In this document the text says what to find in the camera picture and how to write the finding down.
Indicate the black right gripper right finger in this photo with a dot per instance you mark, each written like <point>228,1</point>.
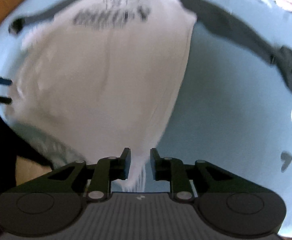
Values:
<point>226,202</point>

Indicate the white and grey raglan shirt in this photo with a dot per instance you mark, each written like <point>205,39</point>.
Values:
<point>185,77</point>

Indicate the light blue floral bed sheet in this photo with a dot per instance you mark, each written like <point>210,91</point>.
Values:
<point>150,214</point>

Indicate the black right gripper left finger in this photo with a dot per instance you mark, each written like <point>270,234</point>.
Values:
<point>53,201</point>

